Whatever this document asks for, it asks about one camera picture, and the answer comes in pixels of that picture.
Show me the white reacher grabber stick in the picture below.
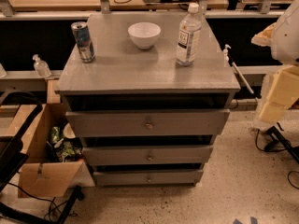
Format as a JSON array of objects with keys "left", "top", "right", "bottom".
[{"left": 227, "top": 56, "right": 258, "bottom": 102}]

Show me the grey top drawer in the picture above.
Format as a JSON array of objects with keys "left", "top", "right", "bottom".
[{"left": 66, "top": 109, "right": 230, "bottom": 137}]

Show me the white ceramic bowl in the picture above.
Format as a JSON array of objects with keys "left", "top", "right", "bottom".
[{"left": 128, "top": 22, "right": 161, "bottom": 49}]

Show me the grey bottom drawer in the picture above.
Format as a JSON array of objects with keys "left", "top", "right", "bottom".
[{"left": 93, "top": 170, "right": 203, "bottom": 186}]

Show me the grey drawer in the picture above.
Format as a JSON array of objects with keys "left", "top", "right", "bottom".
[
  {"left": 93, "top": 170, "right": 203, "bottom": 186},
  {"left": 83, "top": 145, "right": 213, "bottom": 166},
  {"left": 66, "top": 109, "right": 230, "bottom": 137}
]

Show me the clear plastic water bottle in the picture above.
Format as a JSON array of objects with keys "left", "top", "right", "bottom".
[{"left": 176, "top": 3, "right": 202, "bottom": 66}]

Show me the cardboard box with trash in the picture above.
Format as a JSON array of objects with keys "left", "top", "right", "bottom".
[{"left": 19, "top": 104, "right": 92, "bottom": 197}]

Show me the black floor cable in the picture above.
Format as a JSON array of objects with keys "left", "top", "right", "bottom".
[{"left": 254, "top": 121, "right": 299, "bottom": 190}]

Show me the small white pump bottle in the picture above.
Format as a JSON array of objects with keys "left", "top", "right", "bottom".
[{"left": 223, "top": 44, "right": 231, "bottom": 65}]

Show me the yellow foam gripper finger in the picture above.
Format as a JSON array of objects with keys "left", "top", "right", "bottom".
[{"left": 258, "top": 65, "right": 299, "bottom": 124}]

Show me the black chair frame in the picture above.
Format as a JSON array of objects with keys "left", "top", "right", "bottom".
[{"left": 0, "top": 89, "right": 84, "bottom": 224}]

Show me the energy drink can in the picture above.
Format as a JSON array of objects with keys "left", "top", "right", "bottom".
[{"left": 71, "top": 21, "right": 94, "bottom": 63}]

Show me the grey wooden drawer cabinet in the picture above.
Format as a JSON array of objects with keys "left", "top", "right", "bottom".
[{"left": 58, "top": 11, "right": 240, "bottom": 174}]

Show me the clear sanitizer pump bottle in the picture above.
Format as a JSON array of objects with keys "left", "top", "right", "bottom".
[{"left": 33, "top": 54, "right": 51, "bottom": 77}]

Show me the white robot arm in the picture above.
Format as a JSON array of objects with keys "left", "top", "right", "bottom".
[{"left": 251, "top": 0, "right": 299, "bottom": 129}]

